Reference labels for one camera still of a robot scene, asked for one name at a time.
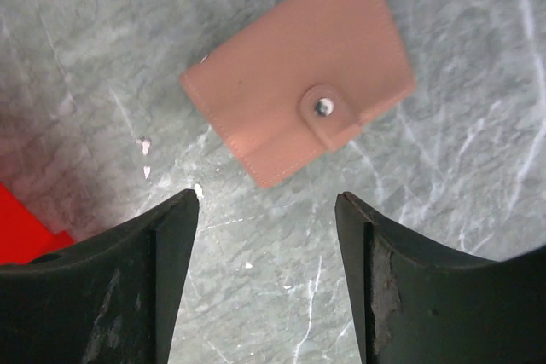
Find right red plastic bin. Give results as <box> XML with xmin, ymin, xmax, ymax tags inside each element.
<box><xmin>0</xmin><ymin>185</ymin><xmax>75</xmax><ymax>265</ymax></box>

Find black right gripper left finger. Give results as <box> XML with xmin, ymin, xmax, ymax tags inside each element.
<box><xmin>1</xmin><ymin>189</ymin><xmax>199</xmax><ymax>363</ymax></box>

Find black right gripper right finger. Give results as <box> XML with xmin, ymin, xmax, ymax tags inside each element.
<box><xmin>335</xmin><ymin>192</ymin><xmax>545</xmax><ymax>363</ymax></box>

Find tan leather card holder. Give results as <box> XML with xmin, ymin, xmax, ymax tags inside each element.
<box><xmin>181</xmin><ymin>0</ymin><xmax>415</xmax><ymax>188</ymax></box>

